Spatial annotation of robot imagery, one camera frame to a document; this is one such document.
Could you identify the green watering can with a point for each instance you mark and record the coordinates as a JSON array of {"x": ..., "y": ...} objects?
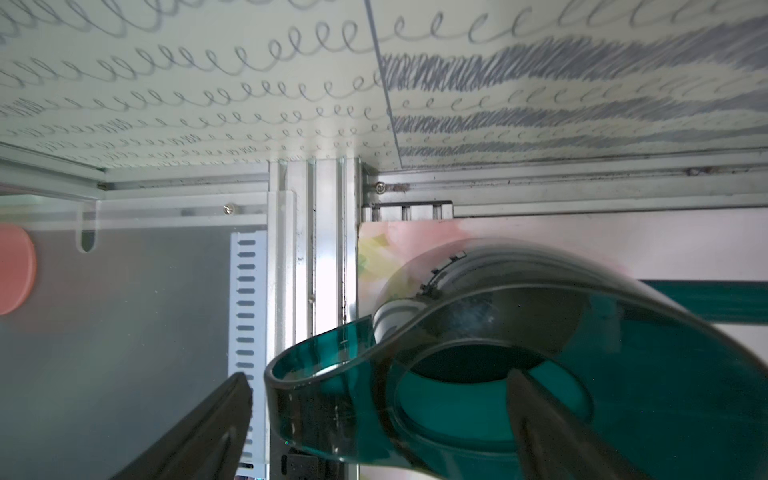
[{"x": 485, "y": 359}]

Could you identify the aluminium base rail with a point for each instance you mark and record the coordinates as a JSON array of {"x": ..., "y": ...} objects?
[{"x": 126, "y": 328}]

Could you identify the white slotted cable duct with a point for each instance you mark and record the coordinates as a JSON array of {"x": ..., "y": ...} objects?
[{"x": 248, "y": 339}]

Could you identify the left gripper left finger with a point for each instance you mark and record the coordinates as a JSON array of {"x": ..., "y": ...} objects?
[{"x": 206, "y": 444}]

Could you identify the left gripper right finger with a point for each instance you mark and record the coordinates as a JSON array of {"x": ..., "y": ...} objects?
[{"x": 553, "y": 443}]

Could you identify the red round button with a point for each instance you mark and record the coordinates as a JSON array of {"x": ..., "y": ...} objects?
[{"x": 18, "y": 267}]

